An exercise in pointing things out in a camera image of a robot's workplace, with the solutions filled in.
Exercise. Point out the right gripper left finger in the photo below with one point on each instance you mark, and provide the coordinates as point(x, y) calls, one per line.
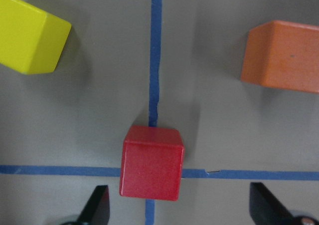
point(97, 208)

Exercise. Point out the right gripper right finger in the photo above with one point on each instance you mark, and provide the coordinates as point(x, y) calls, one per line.
point(266, 209)

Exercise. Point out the red wooden block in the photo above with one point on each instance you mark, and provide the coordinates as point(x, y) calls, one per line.
point(152, 161)

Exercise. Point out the orange wooden block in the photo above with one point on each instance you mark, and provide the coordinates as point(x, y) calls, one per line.
point(283, 55)

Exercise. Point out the yellow wooden block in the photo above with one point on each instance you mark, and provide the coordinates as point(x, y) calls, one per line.
point(31, 39)

